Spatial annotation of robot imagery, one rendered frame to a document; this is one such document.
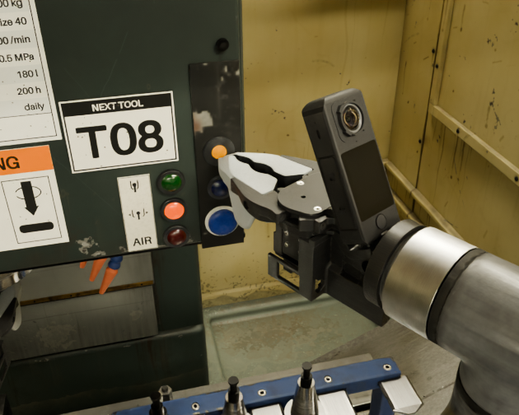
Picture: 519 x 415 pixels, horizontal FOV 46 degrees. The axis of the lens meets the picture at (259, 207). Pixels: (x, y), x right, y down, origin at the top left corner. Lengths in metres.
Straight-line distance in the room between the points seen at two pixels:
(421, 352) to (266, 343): 0.53
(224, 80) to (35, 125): 0.17
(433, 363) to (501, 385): 1.26
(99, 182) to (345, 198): 0.25
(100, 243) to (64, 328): 0.94
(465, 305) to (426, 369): 1.26
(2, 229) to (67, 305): 0.90
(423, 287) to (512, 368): 0.07
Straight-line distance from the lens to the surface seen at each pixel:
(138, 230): 0.62
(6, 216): 0.61
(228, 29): 0.55
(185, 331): 1.63
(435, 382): 1.65
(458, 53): 1.55
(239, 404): 0.92
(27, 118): 0.56
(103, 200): 0.60
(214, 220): 0.62
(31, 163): 0.58
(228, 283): 2.04
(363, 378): 1.05
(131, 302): 1.52
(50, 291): 1.48
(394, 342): 1.75
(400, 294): 0.44
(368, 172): 0.46
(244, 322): 2.07
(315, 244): 0.48
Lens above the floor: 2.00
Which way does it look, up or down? 32 degrees down
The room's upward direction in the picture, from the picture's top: 1 degrees counter-clockwise
